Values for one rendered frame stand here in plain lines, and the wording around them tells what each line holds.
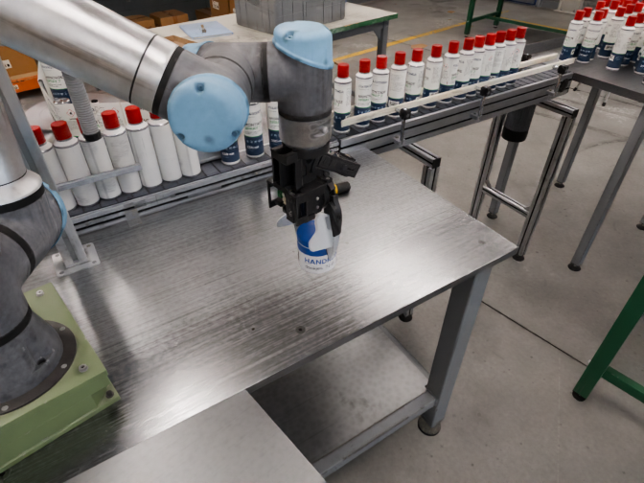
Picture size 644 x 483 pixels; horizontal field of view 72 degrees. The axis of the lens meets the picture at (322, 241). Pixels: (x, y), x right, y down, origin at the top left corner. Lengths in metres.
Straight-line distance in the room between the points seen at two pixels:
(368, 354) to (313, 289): 0.70
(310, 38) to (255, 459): 0.58
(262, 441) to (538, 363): 1.46
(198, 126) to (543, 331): 1.88
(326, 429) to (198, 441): 0.73
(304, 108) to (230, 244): 0.53
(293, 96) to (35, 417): 0.58
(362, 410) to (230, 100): 1.17
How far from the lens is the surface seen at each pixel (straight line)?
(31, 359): 0.79
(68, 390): 0.78
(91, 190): 1.20
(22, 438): 0.82
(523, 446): 1.80
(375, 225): 1.11
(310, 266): 0.78
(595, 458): 1.88
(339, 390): 1.51
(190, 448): 0.76
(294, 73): 0.59
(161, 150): 1.20
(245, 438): 0.75
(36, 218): 0.81
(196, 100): 0.46
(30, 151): 0.99
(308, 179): 0.68
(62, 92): 1.72
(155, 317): 0.94
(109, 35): 0.50
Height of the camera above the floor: 1.49
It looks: 39 degrees down
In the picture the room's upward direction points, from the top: straight up
